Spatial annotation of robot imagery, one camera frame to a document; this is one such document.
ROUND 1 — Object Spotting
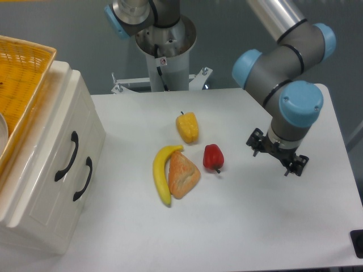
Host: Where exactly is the red bell pepper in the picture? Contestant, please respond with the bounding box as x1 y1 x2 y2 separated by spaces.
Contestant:
202 144 224 173

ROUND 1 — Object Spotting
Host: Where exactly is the white drawer cabinet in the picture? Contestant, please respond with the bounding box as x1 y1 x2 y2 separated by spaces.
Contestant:
1 61 105 254

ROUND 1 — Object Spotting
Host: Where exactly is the white drawer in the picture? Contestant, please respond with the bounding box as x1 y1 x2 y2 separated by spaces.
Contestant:
1 70 94 228
17 110 105 254

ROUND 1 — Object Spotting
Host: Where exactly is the yellow banana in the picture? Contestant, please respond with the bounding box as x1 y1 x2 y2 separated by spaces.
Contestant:
153 145 183 207

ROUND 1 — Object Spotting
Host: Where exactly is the orange bread piece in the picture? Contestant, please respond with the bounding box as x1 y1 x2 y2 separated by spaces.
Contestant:
168 151 201 199

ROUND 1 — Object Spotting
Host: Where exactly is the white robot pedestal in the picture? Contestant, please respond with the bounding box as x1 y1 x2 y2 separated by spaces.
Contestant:
112 15 213 94

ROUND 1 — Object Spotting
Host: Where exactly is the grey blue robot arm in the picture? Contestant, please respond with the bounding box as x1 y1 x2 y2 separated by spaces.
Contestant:
104 1 336 176

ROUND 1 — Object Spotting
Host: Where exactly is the yellow woven basket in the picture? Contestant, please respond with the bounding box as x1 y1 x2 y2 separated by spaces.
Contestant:
1 36 57 172

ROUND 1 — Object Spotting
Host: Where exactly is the yellow bell pepper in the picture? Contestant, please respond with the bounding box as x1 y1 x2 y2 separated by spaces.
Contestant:
176 112 199 143

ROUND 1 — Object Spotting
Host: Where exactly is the white plate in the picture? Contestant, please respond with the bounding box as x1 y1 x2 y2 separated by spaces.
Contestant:
0 114 9 155

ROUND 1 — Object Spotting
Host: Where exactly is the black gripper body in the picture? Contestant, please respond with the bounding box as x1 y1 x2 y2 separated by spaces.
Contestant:
263 132 301 165

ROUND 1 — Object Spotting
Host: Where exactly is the black corner device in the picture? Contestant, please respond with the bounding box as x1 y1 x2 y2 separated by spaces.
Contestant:
350 229 363 259

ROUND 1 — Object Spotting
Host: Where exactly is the black cable on pedestal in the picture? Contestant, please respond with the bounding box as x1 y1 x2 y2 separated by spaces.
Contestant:
154 44 170 92

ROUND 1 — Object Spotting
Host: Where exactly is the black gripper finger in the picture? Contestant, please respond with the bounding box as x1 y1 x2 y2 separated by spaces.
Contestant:
246 128 264 156
283 155 309 176

